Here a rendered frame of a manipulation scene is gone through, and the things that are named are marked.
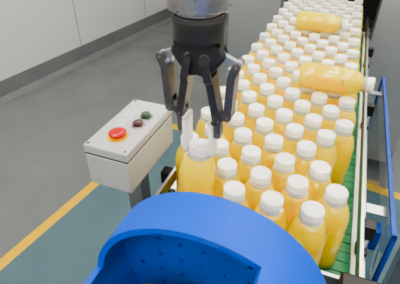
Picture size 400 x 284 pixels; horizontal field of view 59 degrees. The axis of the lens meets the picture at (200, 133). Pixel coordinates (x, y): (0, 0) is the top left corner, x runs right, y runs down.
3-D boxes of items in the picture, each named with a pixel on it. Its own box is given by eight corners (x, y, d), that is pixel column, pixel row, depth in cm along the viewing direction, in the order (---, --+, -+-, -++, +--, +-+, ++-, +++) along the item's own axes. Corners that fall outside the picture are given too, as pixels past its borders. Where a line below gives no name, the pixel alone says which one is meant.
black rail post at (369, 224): (354, 254, 73) (364, 227, 68) (355, 243, 75) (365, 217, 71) (366, 257, 72) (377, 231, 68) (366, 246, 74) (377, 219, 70)
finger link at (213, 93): (206, 48, 53) (215, 47, 53) (219, 114, 59) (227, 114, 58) (196, 58, 50) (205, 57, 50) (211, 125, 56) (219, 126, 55)
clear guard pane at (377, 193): (338, 353, 98) (391, 237, 71) (351, 177, 159) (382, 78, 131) (340, 353, 98) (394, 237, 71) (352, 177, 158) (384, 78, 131)
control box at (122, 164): (90, 181, 76) (81, 143, 70) (138, 133, 91) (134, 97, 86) (131, 194, 73) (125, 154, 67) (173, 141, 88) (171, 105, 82)
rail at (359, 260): (353, 292, 61) (358, 281, 59) (365, 22, 183) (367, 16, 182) (359, 293, 60) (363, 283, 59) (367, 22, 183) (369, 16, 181)
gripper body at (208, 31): (158, 15, 47) (162, 79, 52) (219, 21, 44) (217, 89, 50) (181, 0, 53) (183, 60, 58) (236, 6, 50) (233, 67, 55)
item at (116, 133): (105, 139, 72) (104, 134, 71) (115, 129, 75) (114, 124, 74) (120, 142, 71) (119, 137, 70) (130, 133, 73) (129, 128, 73)
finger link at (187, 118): (186, 118, 57) (181, 116, 58) (186, 152, 61) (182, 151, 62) (193, 109, 60) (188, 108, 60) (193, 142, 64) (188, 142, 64)
